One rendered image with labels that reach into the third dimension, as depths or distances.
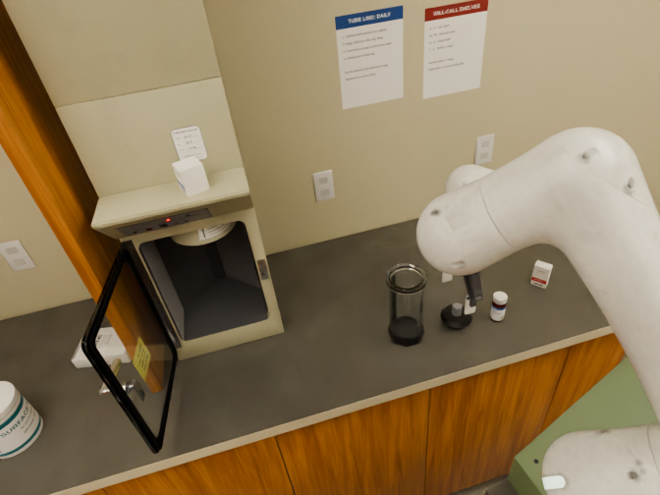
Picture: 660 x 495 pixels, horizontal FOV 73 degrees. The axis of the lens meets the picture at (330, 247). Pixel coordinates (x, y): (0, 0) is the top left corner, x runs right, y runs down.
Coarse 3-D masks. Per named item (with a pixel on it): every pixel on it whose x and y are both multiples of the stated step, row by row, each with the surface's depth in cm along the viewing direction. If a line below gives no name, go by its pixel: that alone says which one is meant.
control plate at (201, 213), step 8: (176, 216) 96; (184, 216) 97; (192, 216) 99; (200, 216) 101; (208, 216) 103; (136, 224) 94; (144, 224) 95; (152, 224) 97; (160, 224) 99; (168, 224) 100; (128, 232) 98; (144, 232) 102
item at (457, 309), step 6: (450, 306) 134; (456, 306) 129; (462, 306) 129; (444, 312) 132; (450, 312) 132; (456, 312) 130; (462, 312) 131; (444, 318) 131; (450, 318) 130; (456, 318) 130; (462, 318) 130; (468, 318) 130; (450, 324) 129; (456, 324) 129; (462, 324) 129; (468, 324) 129
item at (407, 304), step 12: (408, 264) 122; (396, 276) 123; (408, 276) 123; (420, 276) 119; (396, 288) 115; (408, 288) 115; (396, 300) 119; (408, 300) 117; (420, 300) 119; (396, 312) 122; (408, 312) 120; (420, 312) 123; (396, 324) 125; (408, 324) 123; (420, 324) 126; (408, 336) 126
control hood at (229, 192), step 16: (208, 176) 100; (224, 176) 99; (240, 176) 99; (128, 192) 98; (144, 192) 97; (160, 192) 96; (176, 192) 96; (208, 192) 94; (224, 192) 93; (240, 192) 93; (96, 208) 94; (112, 208) 93; (128, 208) 92; (144, 208) 92; (160, 208) 91; (176, 208) 92; (192, 208) 94; (208, 208) 97; (224, 208) 100; (240, 208) 104; (96, 224) 89; (112, 224) 90; (128, 224) 92
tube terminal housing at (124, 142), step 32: (128, 96) 88; (160, 96) 89; (192, 96) 91; (224, 96) 92; (96, 128) 90; (128, 128) 91; (160, 128) 93; (224, 128) 96; (96, 160) 93; (128, 160) 95; (160, 160) 97; (224, 160) 100; (96, 192) 97; (192, 224) 108; (256, 224) 112; (256, 256) 118; (192, 352) 132
